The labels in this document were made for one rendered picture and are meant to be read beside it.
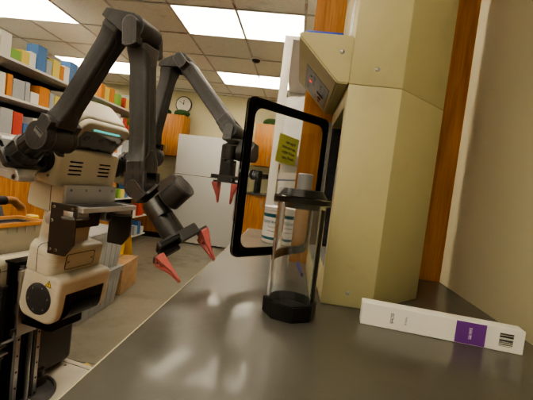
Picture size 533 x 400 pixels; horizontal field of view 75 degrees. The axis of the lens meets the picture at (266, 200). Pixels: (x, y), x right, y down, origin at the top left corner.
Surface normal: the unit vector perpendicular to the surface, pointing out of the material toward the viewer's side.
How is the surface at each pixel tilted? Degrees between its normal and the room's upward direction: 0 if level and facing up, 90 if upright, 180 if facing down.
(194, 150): 90
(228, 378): 0
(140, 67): 92
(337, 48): 90
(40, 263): 90
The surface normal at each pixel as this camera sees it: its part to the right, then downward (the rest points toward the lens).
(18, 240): 0.94, 0.17
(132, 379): 0.12, -0.99
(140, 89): -0.25, 0.01
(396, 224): 0.64, 0.11
